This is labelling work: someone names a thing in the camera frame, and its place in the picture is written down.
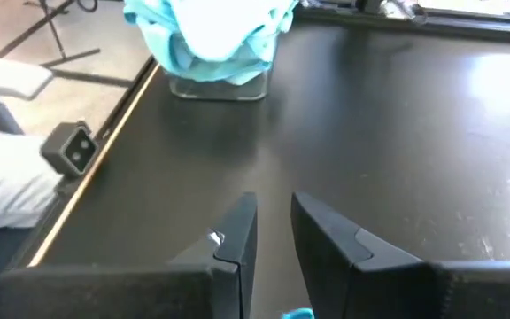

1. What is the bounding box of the blue microfiber towel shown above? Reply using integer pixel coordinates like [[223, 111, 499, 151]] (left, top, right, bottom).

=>
[[281, 307, 316, 319], [124, 0, 300, 67]]

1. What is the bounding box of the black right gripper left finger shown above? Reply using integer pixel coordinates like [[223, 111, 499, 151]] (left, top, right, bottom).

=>
[[0, 191, 259, 319]]

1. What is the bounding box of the clear plastic basket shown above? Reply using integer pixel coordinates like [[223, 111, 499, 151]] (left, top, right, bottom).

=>
[[166, 39, 278, 102]]

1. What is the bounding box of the teal microfiber towel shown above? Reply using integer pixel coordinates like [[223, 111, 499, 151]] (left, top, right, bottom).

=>
[[166, 43, 282, 86]]

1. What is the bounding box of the black table-level camera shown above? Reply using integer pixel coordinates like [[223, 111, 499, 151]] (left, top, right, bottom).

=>
[[40, 119, 100, 179]]

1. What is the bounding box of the person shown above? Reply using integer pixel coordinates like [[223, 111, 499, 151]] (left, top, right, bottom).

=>
[[0, 128, 64, 319]]

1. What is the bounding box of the black table mat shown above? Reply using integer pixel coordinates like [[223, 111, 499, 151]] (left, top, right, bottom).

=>
[[28, 17, 510, 319]]

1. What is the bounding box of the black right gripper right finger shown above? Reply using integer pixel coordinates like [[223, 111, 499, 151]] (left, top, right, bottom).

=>
[[290, 191, 510, 319]]

